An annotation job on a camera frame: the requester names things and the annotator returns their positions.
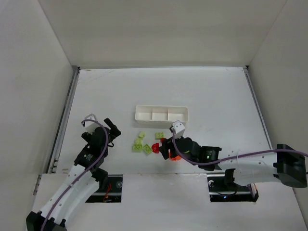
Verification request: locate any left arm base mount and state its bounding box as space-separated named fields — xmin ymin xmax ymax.
xmin=86 ymin=175 xmax=123 ymax=204

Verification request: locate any white three-compartment tray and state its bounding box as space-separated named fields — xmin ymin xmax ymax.
xmin=135 ymin=105 xmax=189 ymax=128

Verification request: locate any green lego brick small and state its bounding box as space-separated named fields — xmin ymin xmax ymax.
xmin=135 ymin=138 xmax=142 ymax=144

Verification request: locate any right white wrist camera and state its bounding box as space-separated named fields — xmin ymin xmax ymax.
xmin=170 ymin=120 xmax=185 ymax=139

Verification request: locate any red half-round lego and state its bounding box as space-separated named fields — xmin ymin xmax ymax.
xmin=152 ymin=143 xmax=159 ymax=154

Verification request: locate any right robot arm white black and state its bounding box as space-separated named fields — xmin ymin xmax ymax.
xmin=159 ymin=137 xmax=308 ymax=188

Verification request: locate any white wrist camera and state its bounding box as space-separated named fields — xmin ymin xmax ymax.
xmin=82 ymin=114 xmax=98 ymax=134
xmin=170 ymin=120 xmax=185 ymax=139

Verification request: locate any orange round lego disc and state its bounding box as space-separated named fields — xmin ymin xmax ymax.
xmin=169 ymin=151 xmax=181 ymax=161

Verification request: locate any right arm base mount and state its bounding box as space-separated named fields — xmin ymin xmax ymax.
xmin=207 ymin=169 xmax=259 ymax=203

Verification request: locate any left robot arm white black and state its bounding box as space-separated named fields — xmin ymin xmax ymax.
xmin=26 ymin=114 xmax=121 ymax=231

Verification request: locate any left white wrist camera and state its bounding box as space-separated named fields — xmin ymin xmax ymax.
xmin=82 ymin=114 xmax=98 ymax=134

